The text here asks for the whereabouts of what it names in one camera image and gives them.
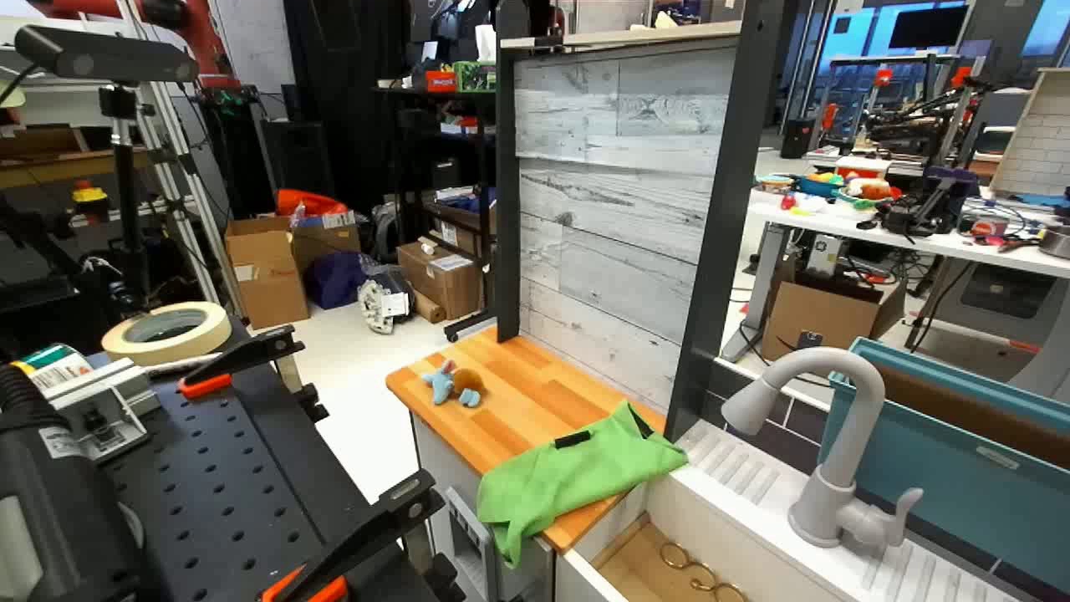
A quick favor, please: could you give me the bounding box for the white workbench table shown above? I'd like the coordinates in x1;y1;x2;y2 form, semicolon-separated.
723;190;1070;360

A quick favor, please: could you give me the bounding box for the black perforated metal table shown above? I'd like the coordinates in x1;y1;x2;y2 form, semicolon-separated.
105;367;367;602

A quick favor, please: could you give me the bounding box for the black orange clamp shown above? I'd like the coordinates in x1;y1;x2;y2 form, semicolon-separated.
178;325;302;400

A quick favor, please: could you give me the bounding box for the black camera on stand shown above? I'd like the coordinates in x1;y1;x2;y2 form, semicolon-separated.
14;22;199;83

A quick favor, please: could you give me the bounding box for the teal bin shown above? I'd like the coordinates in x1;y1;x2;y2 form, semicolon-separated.
850;336;1070;594

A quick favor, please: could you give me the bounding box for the cardboard box on floor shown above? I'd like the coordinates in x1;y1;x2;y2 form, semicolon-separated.
398;241;483;319

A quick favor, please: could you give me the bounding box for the white sink basin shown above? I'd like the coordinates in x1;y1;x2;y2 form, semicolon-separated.
551;422;1020;602

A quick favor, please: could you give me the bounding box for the grey kitchen faucet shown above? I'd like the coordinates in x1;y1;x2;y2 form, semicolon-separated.
723;347;923;551

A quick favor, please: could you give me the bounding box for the wooden butcher block counter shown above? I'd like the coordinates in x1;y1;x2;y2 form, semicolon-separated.
386;330;666;549

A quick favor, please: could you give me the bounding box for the black shelving unit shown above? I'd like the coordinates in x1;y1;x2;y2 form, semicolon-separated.
374;71;495;341

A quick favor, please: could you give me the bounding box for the green cloth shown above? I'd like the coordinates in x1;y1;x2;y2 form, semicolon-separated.
477;400;685;564

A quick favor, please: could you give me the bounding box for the cardboard box under table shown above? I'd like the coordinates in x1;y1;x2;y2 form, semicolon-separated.
761;280;905;358

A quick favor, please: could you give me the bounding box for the large cardboard box left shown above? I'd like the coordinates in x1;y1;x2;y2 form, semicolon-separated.
224;216;309;328

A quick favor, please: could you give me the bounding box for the whitewashed wood back panel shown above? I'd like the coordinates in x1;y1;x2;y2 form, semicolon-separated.
516;41;736;406

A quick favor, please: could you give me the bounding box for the black metal frame post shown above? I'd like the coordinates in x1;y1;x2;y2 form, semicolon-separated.
666;0;794;439

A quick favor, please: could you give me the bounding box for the masking tape roll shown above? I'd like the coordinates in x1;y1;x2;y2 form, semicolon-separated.
101;301;231;363

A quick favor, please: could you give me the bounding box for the blue plush toy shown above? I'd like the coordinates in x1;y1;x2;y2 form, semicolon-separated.
425;360;484;406

